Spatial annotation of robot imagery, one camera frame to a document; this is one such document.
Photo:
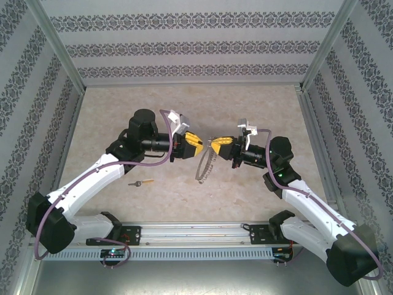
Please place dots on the circuit board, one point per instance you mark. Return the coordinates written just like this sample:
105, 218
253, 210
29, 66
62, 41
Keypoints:
113, 252
282, 255

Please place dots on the small gold key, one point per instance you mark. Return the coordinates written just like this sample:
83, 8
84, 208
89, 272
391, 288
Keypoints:
147, 181

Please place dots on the left circuit board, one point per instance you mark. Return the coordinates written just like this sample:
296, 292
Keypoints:
113, 252

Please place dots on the black mounting plate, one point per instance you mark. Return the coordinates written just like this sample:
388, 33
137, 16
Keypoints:
259, 235
130, 235

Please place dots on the aluminium side rail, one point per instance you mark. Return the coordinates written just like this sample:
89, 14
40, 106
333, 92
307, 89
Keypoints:
68, 138
316, 123

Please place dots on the right circuit board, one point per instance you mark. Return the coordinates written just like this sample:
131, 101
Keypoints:
282, 255

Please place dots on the large grey keyring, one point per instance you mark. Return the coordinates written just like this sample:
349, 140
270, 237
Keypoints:
208, 169

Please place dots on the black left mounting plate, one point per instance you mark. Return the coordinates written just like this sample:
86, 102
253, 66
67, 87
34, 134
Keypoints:
130, 235

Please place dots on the grey metal sheet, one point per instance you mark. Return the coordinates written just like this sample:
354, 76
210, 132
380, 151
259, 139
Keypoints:
196, 279

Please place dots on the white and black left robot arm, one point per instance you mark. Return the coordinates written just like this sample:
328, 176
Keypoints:
92, 178

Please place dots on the aluminium frame post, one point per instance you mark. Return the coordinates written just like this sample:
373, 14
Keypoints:
58, 46
327, 46

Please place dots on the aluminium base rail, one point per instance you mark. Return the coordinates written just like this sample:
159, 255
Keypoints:
196, 233

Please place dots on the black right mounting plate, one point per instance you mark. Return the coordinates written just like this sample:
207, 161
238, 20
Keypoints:
259, 235

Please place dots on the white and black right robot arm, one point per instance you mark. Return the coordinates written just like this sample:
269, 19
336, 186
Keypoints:
307, 206

